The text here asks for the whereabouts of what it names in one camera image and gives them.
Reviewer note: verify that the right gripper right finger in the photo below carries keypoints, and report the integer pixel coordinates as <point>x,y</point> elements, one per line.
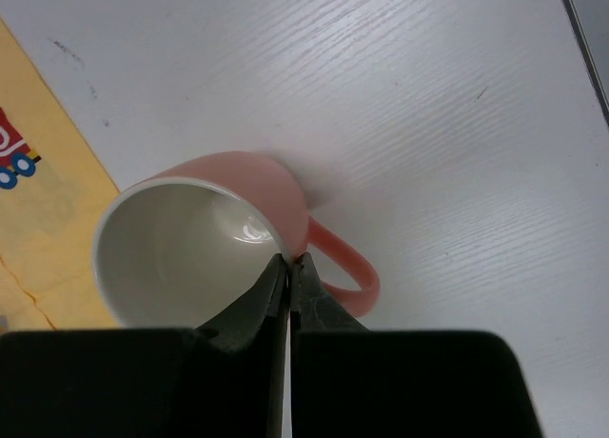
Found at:
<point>350,381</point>

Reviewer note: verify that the yellow car-print cloth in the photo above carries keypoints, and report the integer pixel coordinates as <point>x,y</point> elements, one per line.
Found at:
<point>48,219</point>

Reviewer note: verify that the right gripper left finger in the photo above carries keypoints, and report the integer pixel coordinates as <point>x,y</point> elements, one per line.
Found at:
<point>224,378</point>

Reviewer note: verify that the pink and white cup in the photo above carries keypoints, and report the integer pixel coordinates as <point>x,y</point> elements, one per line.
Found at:
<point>177,248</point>

